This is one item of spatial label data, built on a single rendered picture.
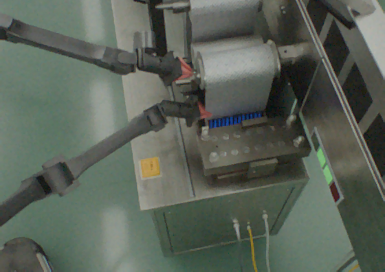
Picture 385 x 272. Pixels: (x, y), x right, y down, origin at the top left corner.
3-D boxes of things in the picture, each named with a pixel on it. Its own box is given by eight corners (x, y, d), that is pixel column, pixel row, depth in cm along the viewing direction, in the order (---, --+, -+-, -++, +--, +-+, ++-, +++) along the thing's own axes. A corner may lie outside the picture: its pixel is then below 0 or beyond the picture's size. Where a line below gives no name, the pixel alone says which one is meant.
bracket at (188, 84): (181, 115, 179) (177, 70, 152) (195, 112, 179) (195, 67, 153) (183, 124, 176) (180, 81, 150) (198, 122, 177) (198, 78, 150)
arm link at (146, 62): (133, 72, 132) (144, 66, 128) (133, 51, 133) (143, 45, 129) (152, 76, 136) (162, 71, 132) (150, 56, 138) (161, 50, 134)
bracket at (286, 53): (276, 50, 147) (276, 46, 145) (292, 47, 148) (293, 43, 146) (280, 61, 145) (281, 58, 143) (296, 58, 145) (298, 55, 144)
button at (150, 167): (140, 162, 168) (139, 159, 166) (157, 159, 168) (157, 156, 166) (142, 178, 164) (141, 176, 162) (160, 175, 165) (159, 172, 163)
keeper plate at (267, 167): (246, 174, 164) (249, 162, 154) (271, 169, 165) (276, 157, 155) (248, 180, 163) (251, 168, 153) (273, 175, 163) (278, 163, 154)
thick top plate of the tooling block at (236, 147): (196, 138, 165) (196, 130, 160) (295, 120, 168) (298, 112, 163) (204, 176, 157) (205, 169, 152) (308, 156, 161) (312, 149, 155)
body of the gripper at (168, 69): (170, 87, 139) (151, 83, 134) (163, 61, 143) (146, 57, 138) (181, 76, 135) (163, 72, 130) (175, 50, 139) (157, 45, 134)
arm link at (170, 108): (163, 114, 145) (164, 97, 146) (155, 116, 151) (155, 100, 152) (181, 116, 149) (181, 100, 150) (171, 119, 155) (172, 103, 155)
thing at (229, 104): (204, 121, 163) (205, 94, 147) (264, 110, 165) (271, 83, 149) (205, 122, 163) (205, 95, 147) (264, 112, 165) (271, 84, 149)
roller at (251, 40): (190, 57, 166) (190, 36, 156) (254, 47, 168) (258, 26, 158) (196, 82, 160) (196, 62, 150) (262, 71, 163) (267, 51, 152)
